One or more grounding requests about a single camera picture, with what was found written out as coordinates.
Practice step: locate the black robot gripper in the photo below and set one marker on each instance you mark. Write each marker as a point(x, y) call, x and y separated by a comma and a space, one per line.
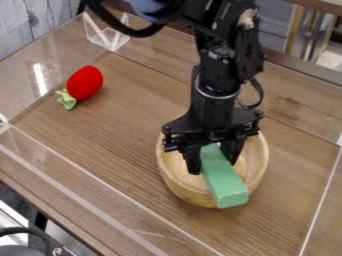
point(216, 119)

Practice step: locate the brown wooden bowl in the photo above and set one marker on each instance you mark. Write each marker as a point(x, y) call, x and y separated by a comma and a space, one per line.
point(190, 187)

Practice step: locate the green rectangular block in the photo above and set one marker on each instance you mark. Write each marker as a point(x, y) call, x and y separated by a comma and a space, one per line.
point(227, 188)

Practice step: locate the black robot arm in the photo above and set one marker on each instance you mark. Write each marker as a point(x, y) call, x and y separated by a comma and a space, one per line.
point(231, 59)

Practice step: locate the red plush strawberry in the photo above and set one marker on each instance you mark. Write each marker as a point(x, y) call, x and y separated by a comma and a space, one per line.
point(83, 84)

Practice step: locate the black table leg clamp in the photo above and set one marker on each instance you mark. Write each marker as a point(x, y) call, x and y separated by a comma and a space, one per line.
point(25, 241)

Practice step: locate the clear acrylic corner bracket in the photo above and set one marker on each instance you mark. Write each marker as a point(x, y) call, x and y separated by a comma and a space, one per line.
point(106, 38)

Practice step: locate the gold metal furniture frame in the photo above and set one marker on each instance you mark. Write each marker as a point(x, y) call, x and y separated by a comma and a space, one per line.
point(310, 32)

